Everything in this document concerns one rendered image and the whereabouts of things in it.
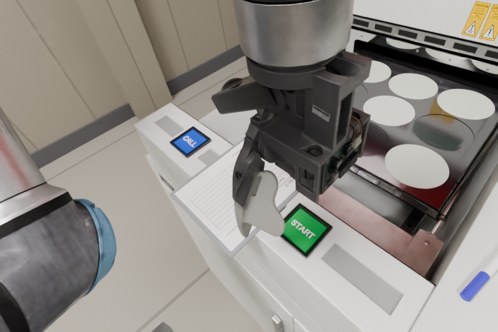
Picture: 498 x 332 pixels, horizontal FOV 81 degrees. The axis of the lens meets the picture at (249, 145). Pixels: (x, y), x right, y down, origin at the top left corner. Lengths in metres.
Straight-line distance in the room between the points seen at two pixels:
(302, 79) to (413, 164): 0.42
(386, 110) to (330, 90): 0.50
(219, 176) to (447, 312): 0.33
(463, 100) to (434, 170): 0.22
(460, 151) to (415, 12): 0.35
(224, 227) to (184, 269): 1.09
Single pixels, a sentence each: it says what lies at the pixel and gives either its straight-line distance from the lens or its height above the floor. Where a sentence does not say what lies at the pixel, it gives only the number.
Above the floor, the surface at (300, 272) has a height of 0.96.
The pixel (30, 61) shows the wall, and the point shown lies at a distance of 2.12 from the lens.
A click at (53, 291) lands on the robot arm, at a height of 1.02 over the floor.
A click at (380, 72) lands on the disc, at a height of 0.90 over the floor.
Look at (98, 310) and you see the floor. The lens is 1.60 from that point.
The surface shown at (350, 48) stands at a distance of 0.93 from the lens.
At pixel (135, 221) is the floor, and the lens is 1.73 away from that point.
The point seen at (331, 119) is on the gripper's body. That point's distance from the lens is 0.20.
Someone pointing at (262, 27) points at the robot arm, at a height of 1.25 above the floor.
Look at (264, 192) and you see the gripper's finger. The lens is 0.28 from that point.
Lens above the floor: 1.32
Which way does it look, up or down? 45 degrees down
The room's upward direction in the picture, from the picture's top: 10 degrees counter-clockwise
